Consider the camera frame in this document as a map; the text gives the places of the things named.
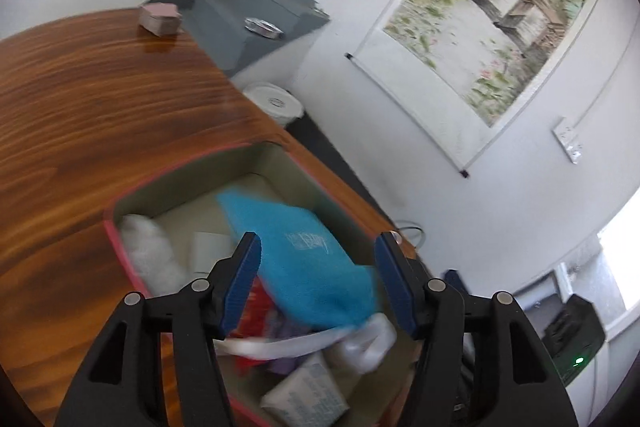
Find white plastic bag bundle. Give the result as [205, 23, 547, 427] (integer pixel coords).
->
[117, 214, 188, 298]

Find small pink box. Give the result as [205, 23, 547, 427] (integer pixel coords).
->
[138, 3, 181, 36]

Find white tissue pack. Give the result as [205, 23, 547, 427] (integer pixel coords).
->
[260, 352, 349, 427]

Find teal cloth pouch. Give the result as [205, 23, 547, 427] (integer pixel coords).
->
[217, 188, 381, 328]

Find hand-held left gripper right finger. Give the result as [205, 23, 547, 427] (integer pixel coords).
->
[374, 231, 581, 427]

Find grey staircase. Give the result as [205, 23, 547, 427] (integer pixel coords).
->
[142, 0, 331, 78]

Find white cable loop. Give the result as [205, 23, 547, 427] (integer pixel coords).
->
[395, 221, 428, 248]

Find red rectangular box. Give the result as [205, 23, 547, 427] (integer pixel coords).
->
[102, 141, 426, 427]

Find white cable duct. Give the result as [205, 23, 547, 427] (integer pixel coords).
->
[575, 72, 631, 128]

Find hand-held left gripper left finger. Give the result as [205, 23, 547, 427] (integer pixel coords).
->
[52, 231, 263, 427]

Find white wall socket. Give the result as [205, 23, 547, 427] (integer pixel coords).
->
[552, 117, 586, 165]

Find red snack packet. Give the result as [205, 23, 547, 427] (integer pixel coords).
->
[235, 277, 286, 375]

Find hanging landscape scroll painting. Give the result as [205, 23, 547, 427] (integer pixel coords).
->
[345, 0, 613, 178]

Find white crumpled plastic bag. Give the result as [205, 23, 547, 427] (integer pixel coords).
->
[215, 313, 397, 374]

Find black device green light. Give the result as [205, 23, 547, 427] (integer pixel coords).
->
[542, 294, 606, 385]

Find bright window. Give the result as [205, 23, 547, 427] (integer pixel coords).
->
[597, 202, 640, 323]

